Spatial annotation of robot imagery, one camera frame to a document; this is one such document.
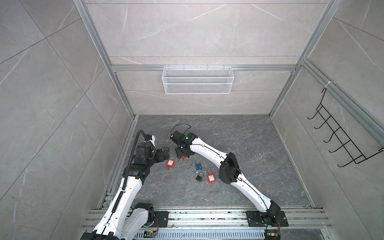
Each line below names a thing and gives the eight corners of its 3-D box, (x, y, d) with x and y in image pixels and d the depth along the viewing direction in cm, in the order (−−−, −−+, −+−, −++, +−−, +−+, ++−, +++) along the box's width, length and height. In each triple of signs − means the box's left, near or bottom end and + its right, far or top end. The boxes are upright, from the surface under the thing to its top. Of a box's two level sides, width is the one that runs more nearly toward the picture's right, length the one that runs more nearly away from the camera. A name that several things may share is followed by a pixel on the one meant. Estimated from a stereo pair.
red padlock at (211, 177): (209, 183, 87) (209, 182, 85) (205, 171, 92) (205, 169, 90) (215, 182, 87) (216, 180, 85) (211, 169, 92) (212, 167, 90)
